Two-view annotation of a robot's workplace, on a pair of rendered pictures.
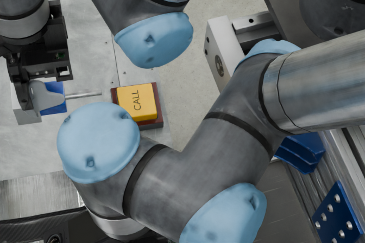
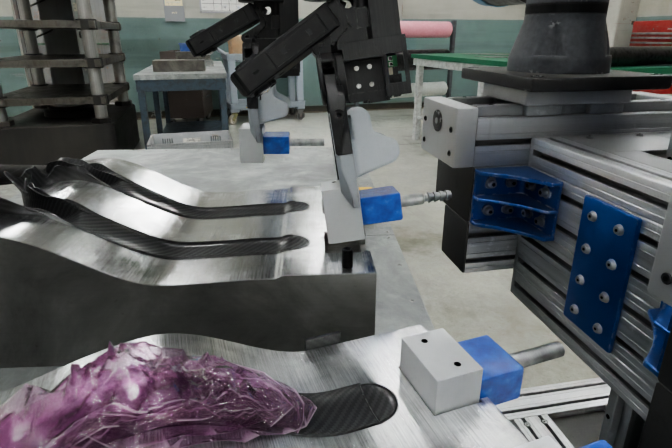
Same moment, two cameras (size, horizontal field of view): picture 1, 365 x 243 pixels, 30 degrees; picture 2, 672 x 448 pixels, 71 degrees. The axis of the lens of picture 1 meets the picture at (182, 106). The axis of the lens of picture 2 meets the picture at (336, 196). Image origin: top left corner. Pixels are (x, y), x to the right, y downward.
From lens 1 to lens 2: 0.79 m
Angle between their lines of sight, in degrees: 44
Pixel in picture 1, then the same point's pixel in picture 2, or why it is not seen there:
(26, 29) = not seen: outside the picture
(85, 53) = not seen: hidden behind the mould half
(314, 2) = (521, 43)
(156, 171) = not seen: outside the picture
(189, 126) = not seen: hidden behind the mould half
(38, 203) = (242, 201)
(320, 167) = (561, 218)
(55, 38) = (289, 17)
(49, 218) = (249, 210)
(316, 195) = (564, 270)
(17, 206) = (217, 202)
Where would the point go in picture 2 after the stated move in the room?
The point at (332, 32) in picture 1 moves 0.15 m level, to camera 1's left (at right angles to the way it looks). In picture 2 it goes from (543, 56) to (440, 55)
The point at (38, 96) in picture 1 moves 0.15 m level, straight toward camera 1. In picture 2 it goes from (264, 99) to (274, 116)
